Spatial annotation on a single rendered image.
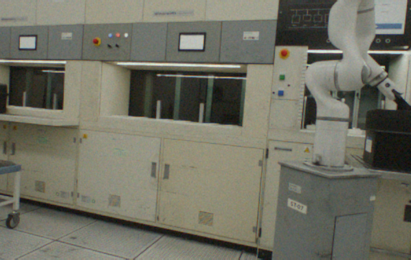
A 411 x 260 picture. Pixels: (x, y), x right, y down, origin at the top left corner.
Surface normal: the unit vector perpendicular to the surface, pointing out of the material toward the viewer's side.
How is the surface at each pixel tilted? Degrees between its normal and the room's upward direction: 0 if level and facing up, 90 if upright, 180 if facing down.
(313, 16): 90
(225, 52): 90
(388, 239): 90
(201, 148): 90
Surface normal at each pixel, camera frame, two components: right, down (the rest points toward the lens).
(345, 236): 0.45, 0.09
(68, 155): -0.31, 0.04
